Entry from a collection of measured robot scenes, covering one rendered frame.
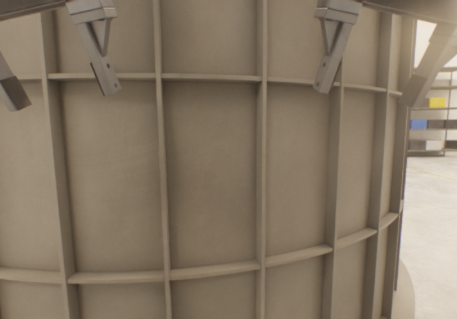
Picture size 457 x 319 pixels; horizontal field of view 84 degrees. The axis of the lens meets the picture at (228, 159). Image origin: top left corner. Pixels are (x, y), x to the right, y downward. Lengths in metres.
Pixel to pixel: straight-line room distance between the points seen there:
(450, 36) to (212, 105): 0.35
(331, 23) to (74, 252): 0.58
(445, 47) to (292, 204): 0.38
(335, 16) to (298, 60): 0.27
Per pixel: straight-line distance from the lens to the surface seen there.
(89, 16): 0.35
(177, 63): 0.52
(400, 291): 1.35
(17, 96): 0.44
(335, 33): 0.35
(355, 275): 0.86
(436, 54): 0.43
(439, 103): 7.09
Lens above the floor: 0.69
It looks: 7 degrees down
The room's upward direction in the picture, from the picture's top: 1 degrees counter-clockwise
